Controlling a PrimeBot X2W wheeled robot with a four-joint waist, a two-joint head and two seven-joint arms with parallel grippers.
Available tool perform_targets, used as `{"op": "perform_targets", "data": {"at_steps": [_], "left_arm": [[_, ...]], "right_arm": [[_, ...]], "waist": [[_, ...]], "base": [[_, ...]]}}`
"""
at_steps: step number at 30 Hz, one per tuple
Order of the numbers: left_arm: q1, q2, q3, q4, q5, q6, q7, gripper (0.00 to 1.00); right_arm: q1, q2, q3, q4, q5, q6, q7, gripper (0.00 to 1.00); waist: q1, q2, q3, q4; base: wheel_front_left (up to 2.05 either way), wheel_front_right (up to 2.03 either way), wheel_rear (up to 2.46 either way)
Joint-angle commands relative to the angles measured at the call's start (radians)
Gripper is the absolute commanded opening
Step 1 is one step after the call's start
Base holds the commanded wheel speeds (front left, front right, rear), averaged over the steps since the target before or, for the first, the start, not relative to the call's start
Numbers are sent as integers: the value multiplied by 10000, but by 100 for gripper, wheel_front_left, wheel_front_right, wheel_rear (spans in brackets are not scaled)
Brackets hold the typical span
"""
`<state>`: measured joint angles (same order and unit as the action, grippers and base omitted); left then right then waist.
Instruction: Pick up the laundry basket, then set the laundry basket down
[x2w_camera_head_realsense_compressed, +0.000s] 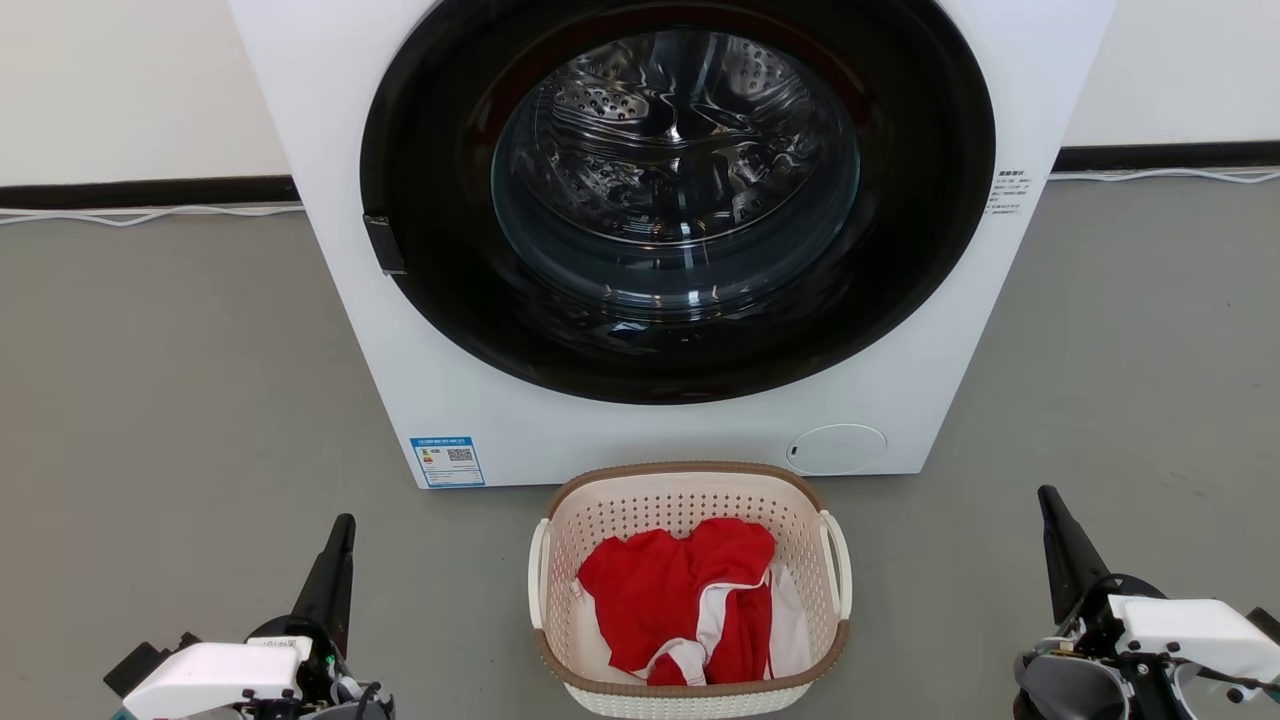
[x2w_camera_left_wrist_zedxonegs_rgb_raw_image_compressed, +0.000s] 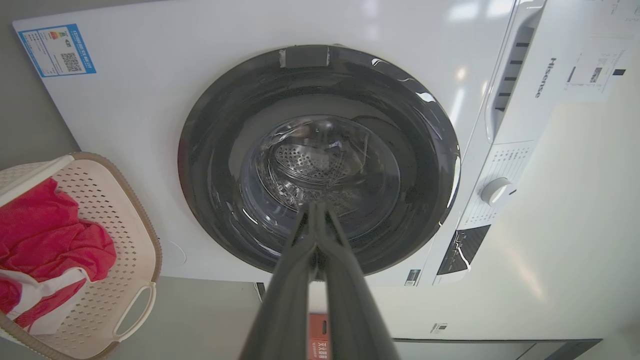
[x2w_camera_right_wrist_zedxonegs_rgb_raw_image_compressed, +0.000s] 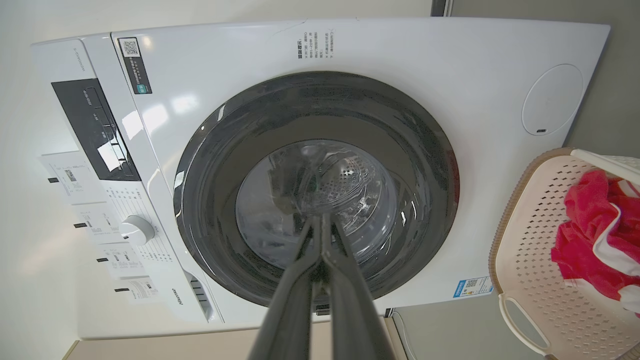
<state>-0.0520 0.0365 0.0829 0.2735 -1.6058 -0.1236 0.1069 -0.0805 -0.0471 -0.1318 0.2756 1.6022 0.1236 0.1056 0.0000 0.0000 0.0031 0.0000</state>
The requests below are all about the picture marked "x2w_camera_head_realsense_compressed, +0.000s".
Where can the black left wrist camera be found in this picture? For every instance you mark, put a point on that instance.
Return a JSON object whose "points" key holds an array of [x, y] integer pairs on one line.
{"points": [[140, 665]]}

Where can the black door latch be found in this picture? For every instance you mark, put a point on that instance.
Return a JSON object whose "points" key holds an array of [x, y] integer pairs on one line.
{"points": [[385, 245]]}

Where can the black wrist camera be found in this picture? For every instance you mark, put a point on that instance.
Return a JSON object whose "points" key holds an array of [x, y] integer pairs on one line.
{"points": [[1268, 625], [140, 665]]}

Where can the white front-load washing machine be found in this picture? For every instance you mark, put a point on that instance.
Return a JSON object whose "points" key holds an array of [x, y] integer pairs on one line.
{"points": [[640, 440]]}

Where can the cream plastic laundry basket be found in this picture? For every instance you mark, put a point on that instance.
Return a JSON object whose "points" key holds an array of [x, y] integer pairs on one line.
{"points": [[640, 500]]}

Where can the red garment with white stripes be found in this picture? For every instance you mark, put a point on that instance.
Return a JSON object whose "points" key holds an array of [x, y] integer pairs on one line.
{"points": [[650, 590]]}

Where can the small printed text sticker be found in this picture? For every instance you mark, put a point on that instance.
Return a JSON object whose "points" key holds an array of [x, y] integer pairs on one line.
{"points": [[1006, 192]]}

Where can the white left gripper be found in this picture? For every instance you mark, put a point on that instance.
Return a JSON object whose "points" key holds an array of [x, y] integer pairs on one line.
{"points": [[220, 675]]}

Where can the blue energy label sticker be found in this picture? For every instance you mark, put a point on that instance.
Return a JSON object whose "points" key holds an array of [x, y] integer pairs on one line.
{"points": [[447, 462]]}

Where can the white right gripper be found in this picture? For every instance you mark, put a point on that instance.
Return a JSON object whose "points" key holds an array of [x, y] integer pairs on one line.
{"points": [[1190, 630]]}

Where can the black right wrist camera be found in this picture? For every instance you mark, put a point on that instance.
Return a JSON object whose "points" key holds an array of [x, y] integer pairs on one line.
{"points": [[1268, 625]]}

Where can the steel washer drum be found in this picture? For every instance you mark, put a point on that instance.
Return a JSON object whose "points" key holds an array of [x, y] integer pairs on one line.
{"points": [[680, 150]]}

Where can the black round washer door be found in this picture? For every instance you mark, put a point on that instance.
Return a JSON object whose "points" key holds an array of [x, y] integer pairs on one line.
{"points": [[430, 300]]}

